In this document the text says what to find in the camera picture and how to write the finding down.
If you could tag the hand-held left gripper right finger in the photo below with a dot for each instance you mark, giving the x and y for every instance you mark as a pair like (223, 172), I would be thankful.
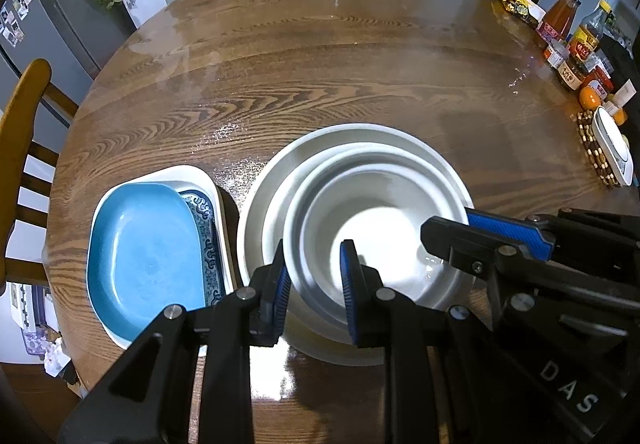
(350, 294)

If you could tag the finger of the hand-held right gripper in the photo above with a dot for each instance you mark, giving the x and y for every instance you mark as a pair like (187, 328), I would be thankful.
(460, 244)
(510, 231)

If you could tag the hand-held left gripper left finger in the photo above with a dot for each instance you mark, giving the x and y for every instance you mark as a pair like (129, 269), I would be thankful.
(281, 294)

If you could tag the medium white bowl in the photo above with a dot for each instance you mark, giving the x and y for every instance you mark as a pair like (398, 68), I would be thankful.
(390, 224)

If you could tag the large white bowl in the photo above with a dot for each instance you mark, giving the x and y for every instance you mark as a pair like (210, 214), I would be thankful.
(270, 204)

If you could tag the blue patterned plate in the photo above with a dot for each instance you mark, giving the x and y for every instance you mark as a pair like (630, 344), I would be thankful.
(206, 234)

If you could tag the white rectangular plate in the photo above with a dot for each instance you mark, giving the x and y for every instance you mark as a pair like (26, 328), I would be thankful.
(200, 176)

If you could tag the wooden bead trivet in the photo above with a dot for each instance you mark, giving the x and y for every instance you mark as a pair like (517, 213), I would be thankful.
(590, 148)

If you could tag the small white bowl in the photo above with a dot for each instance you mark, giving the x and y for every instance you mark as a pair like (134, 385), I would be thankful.
(615, 143)

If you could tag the orange fruit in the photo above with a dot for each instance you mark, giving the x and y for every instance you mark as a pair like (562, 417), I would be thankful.
(589, 97)
(620, 116)

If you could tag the red label jar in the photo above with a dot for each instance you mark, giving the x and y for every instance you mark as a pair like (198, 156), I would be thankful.
(597, 81)

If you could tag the white tube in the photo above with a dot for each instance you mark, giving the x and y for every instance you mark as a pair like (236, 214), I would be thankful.
(622, 96)

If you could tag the small white jar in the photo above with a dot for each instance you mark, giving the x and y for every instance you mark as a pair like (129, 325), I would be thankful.
(556, 54)

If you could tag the black appliance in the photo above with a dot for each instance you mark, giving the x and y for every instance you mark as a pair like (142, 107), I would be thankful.
(622, 58)

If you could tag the clear bottle yellow cap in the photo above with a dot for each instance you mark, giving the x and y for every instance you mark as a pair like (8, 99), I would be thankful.
(590, 36)

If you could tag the red sauce bottle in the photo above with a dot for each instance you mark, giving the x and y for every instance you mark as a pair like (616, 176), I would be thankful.
(559, 21)

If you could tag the yellow snack packet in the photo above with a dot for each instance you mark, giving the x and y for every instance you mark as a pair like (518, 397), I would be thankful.
(517, 3)

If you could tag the pile of floor clutter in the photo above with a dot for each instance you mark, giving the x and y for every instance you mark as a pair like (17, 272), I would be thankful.
(40, 329)

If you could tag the wooden chair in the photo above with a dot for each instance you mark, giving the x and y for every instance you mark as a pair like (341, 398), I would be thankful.
(25, 123)

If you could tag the grey refrigerator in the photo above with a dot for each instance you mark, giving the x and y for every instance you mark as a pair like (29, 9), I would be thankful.
(50, 23)

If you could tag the fridge photo magnets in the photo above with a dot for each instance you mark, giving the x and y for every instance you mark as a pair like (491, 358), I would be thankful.
(15, 8)

